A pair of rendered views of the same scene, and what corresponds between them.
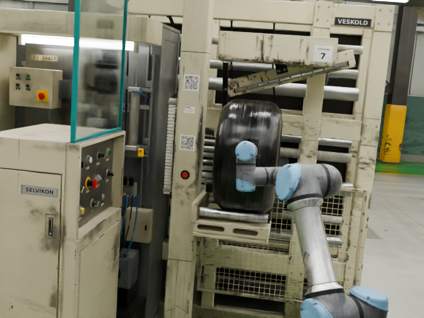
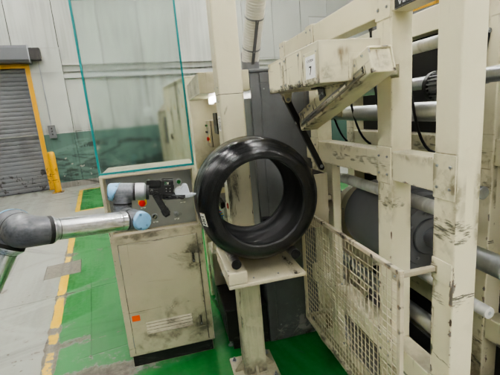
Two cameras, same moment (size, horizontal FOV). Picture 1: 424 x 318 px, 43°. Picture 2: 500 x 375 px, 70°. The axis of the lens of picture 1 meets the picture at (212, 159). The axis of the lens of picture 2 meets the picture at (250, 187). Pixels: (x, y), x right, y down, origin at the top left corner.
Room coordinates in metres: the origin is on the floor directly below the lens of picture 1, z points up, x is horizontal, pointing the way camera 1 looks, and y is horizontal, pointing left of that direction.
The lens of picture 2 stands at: (2.06, -1.71, 1.56)
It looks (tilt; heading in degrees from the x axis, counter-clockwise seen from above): 12 degrees down; 69
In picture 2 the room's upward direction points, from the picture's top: 5 degrees counter-clockwise
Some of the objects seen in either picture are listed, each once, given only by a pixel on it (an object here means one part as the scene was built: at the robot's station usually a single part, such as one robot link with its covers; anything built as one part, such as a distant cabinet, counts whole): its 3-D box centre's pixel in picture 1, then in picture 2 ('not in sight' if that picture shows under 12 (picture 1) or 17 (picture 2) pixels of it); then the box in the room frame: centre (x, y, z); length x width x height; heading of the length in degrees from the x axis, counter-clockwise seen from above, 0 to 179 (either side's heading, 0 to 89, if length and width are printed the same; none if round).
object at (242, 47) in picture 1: (277, 50); (315, 71); (2.94, -0.31, 1.71); 0.61 x 0.25 x 0.15; 82
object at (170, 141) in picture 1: (171, 146); not in sight; (2.67, 0.21, 1.19); 0.05 x 0.04 x 0.48; 172
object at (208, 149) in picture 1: (207, 163); (309, 197); (3.08, 0.03, 1.05); 0.20 x 0.15 x 0.30; 82
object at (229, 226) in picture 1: (231, 228); (231, 263); (2.53, -0.12, 0.84); 0.36 x 0.09 x 0.06; 82
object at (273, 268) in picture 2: (234, 227); (258, 265); (2.67, -0.14, 0.80); 0.37 x 0.36 x 0.02; 172
